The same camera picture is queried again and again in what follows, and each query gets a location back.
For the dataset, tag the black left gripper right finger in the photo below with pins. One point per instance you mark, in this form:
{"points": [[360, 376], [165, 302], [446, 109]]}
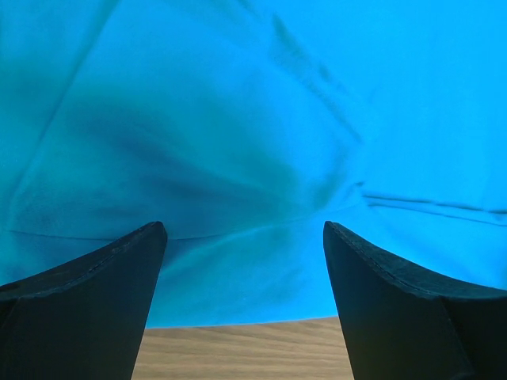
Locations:
{"points": [[401, 321]]}

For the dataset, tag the turquoise t shirt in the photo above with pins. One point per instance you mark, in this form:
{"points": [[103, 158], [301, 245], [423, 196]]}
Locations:
{"points": [[244, 126]]}

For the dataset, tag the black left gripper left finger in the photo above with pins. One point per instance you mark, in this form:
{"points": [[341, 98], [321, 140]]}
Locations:
{"points": [[84, 319]]}

